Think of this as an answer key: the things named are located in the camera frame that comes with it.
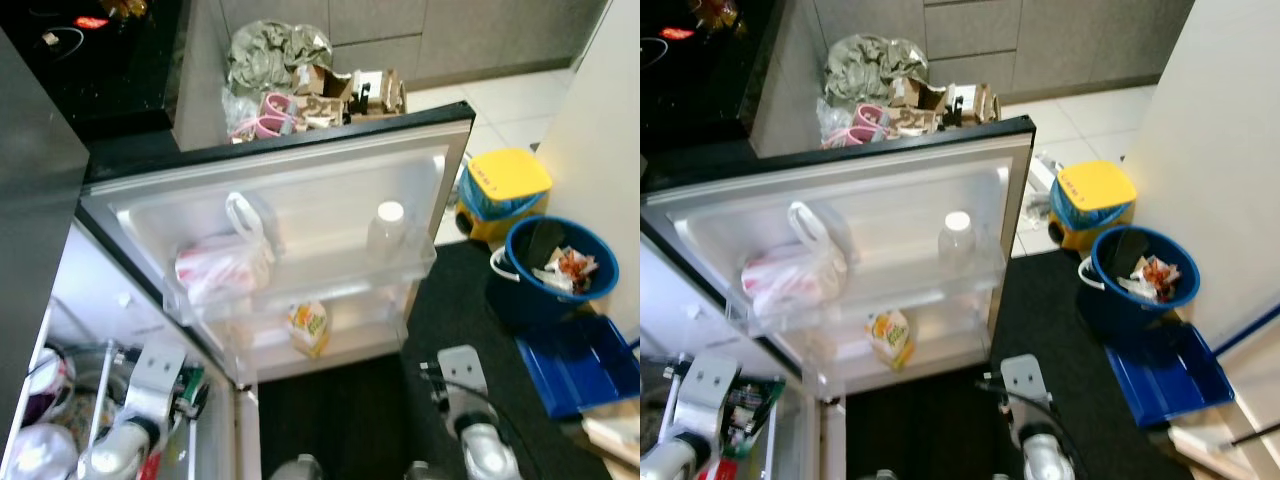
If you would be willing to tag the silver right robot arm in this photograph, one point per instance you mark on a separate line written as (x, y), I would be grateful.
(490, 450)
(1045, 455)

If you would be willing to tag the grey fridge cabinet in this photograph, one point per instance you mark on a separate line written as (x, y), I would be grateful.
(665, 300)
(30, 200)

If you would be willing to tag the open white fridge door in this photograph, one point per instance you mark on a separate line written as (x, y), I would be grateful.
(900, 200)
(330, 190)

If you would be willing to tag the red plastic object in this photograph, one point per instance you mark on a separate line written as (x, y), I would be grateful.
(715, 470)
(150, 467)

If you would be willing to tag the white plastic bag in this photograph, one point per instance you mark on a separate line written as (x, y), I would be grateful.
(220, 270)
(785, 285)

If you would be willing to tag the grey left robot leg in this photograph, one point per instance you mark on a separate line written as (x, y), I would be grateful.
(882, 475)
(297, 470)

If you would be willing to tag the grey robot leg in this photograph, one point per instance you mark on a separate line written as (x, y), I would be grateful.
(297, 470)
(882, 475)
(420, 472)

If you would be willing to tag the yellow snack packet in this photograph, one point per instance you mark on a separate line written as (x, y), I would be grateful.
(310, 328)
(890, 338)

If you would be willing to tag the dark purple bowl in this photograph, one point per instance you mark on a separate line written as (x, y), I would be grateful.
(50, 390)

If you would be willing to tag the cream wooden ledge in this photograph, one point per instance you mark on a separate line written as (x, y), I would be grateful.
(612, 435)
(1210, 450)

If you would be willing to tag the white bowl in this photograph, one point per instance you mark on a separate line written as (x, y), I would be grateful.
(40, 455)

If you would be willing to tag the blue plastic tray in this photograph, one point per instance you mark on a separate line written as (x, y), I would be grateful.
(1165, 375)
(575, 365)

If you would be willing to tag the red white crumpled wrapper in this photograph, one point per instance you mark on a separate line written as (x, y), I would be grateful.
(572, 268)
(1160, 272)

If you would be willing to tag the grey right robot leg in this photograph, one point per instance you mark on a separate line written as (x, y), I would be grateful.
(420, 472)

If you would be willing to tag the clear jar white lid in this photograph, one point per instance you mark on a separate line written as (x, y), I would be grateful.
(957, 240)
(388, 235)

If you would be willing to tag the blue plastic bucket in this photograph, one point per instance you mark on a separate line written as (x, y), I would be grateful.
(525, 297)
(1110, 310)

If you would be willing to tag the black floor mat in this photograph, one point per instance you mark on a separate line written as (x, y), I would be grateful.
(1030, 320)
(450, 310)

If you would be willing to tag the pink plastic item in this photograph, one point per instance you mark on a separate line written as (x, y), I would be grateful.
(865, 130)
(270, 125)

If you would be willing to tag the black kitchen counter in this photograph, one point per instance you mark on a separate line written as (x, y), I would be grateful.
(100, 70)
(700, 90)

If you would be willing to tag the yellow bin blue liner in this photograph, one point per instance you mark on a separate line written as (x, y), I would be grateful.
(510, 175)
(1100, 185)

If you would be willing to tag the grey green crumpled bag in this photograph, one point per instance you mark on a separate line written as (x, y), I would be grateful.
(270, 55)
(870, 65)

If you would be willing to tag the brown cardboard box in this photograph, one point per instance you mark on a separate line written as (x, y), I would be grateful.
(385, 95)
(975, 105)

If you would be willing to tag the grey kitchen cabinets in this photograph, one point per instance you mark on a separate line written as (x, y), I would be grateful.
(480, 35)
(1070, 40)

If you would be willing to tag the black stick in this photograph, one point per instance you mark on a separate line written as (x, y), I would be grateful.
(1255, 434)

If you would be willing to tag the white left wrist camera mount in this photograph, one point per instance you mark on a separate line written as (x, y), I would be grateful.
(712, 385)
(155, 375)

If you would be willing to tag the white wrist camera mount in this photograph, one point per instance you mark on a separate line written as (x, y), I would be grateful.
(155, 375)
(712, 385)
(1022, 380)
(463, 372)

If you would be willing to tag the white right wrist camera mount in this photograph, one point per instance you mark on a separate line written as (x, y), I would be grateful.
(1022, 380)
(463, 372)

